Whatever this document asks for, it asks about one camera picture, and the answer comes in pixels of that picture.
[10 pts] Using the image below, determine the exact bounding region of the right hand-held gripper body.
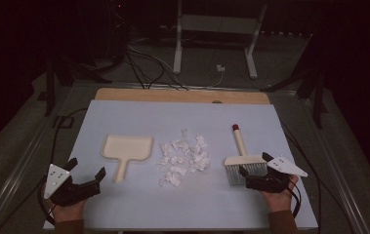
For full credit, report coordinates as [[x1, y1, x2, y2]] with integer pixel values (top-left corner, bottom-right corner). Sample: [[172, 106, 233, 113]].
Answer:
[[245, 155, 309, 194]]

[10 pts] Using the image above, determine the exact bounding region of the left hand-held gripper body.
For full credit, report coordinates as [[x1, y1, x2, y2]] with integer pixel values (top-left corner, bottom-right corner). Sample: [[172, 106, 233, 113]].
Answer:
[[43, 163, 102, 208]]

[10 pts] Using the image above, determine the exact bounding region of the cream brush with red tip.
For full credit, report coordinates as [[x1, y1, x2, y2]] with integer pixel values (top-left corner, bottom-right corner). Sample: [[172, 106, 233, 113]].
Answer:
[[223, 123, 269, 187]]

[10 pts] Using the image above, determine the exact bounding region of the cream plastic dustpan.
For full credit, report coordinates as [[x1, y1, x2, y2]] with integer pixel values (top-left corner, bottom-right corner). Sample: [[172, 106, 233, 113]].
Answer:
[[100, 134, 154, 184]]

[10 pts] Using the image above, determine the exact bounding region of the pile of white paper scraps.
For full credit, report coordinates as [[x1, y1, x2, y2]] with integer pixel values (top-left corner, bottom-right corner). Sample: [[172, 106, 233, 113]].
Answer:
[[157, 129, 212, 188]]

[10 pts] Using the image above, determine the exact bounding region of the person's left hand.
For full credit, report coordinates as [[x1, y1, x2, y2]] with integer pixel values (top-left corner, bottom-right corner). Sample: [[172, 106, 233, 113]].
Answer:
[[50, 197, 88, 224]]

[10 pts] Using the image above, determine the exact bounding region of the person's right hand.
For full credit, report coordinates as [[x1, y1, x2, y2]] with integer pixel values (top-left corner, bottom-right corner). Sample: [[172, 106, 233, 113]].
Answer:
[[260, 175, 300, 215]]

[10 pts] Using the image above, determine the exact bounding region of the black tripod stand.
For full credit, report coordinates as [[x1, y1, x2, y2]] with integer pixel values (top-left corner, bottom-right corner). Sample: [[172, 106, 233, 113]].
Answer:
[[259, 32, 329, 130], [43, 53, 114, 118]]

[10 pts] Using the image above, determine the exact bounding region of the pale blue table mat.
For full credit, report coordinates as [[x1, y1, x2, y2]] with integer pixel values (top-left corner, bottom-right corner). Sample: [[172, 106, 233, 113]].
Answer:
[[43, 99, 319, 231]]

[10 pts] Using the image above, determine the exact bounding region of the white metal stand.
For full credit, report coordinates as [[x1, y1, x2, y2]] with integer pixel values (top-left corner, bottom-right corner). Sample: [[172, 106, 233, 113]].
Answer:
[[172, 0, 269, 80]]

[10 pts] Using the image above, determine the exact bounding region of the long black cable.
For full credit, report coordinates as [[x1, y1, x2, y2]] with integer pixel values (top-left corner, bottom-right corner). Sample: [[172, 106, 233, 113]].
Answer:
[[0, 107, 90, 234], [281, 122, 324, 234]]

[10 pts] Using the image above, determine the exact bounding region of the right hand-held gripper cable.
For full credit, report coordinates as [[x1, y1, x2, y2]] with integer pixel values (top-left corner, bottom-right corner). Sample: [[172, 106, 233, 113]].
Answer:
[[288, 177, 303, 219]]

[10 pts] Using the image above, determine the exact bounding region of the hand-held gripper cable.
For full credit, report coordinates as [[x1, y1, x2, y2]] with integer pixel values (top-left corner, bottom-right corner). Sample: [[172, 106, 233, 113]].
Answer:
[[36, 175, 58, 227], [288, 177, 303, 219]]

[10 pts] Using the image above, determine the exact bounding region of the left hand-held gripper cable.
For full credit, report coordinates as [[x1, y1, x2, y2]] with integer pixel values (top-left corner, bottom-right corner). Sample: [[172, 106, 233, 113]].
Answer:
[[36, 175, 58, 227]]

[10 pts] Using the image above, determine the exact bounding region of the aluminium rail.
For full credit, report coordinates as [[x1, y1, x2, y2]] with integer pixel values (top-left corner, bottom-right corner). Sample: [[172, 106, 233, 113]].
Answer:
[[0, 123, 54, 234], [303, 97, 370, 234]]

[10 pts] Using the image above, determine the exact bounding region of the white cable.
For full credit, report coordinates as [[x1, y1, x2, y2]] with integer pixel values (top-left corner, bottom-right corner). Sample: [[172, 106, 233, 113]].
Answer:
[[201, 70, 226, 90]]

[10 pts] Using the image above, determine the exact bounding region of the bundle of black cables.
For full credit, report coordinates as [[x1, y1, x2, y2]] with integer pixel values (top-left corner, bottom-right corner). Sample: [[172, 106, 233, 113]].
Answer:
[[124, 43, 190, 91]]

